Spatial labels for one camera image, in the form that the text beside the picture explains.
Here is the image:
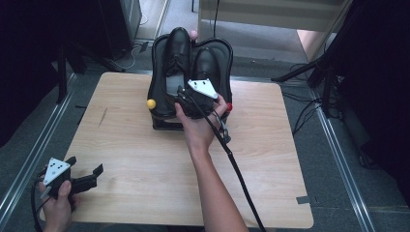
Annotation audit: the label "black shoe stand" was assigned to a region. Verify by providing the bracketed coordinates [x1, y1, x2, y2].
[146, 33, 234, 131]

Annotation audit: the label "black tripod leg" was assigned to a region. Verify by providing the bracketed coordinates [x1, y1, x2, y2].
[270, 60, 325, 83]

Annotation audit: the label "black hanging cable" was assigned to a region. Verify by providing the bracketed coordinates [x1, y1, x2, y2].
[212, 0, 220, 39]

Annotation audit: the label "person's right hand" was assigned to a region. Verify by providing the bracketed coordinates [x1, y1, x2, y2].
[174, 94, 228, 153]

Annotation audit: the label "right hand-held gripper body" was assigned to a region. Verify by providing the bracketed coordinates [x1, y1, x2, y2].
[175, 78, 220, 120]

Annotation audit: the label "white floor cable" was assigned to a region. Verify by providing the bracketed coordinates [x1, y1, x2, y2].
[110, 43, 140, 71]

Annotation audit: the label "metal floor rail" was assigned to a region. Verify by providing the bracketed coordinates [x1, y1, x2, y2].
[0, 72, 79, 221]
[308, 87, 377, 232]

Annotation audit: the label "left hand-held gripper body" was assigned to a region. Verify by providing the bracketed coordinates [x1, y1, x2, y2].
[43, 157, 99, 199]

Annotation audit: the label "black floor cables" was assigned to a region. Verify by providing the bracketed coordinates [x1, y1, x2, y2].
[281, 91, 324, 136]

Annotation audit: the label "dark cabinet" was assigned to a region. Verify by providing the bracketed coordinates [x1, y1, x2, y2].
[97, 0, 143, 61]

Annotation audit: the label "person's left hand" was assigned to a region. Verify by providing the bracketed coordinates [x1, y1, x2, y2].
[38, 179, 79, 232]

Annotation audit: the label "white furniture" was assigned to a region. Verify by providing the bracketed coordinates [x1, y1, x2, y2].
[196, 0, 351, 35]

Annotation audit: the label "right hand-held gripper cable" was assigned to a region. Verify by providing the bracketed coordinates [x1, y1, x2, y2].
[185, 91, 268, 232]

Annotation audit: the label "hand-held gripper cable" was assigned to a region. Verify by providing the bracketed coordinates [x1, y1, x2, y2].
[185, 91, 268, 232]
[30, 170, 49, 232]

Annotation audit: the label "left hand-held gripper cable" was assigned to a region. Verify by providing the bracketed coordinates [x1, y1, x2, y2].
[30, 170, 49, 232]

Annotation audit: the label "black metal stand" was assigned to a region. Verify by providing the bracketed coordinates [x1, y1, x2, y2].
[55, 40, 128, 104]

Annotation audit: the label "black leather shoe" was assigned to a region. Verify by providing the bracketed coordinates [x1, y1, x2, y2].
[161, 26, 193, 100]
[191, 45, 222, 90]

